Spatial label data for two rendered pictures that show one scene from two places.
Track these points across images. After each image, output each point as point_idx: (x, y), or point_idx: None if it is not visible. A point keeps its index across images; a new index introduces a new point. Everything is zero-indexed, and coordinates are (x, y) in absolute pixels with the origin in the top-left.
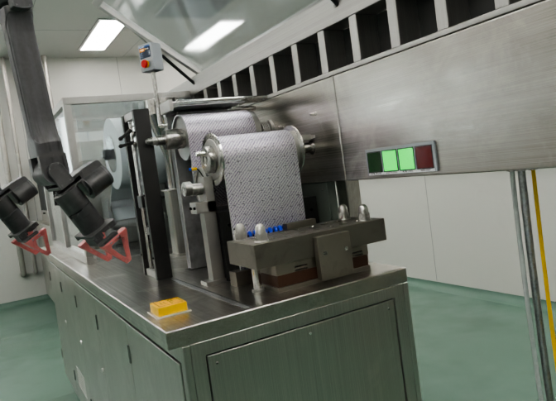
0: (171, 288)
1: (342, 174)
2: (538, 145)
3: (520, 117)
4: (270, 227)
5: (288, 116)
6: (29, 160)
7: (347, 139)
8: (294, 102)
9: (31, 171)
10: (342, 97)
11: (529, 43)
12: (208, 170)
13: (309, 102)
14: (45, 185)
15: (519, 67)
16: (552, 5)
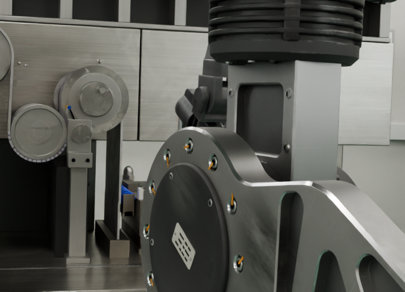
0: (45, 272)
1: (132, 134)
2: (349, 130)
3: (340, 110)
4: (125, 188)
5: (35, 53)
6: (217, 79)
7: (151, 98)
8: (55, 38)
9: (214, 93)
10: (153, 54)
11: (354, 64)
12: (100, 112)
13: (90, 47)
14: (214, 113)
15: (345, 77)
16: (370, 46)
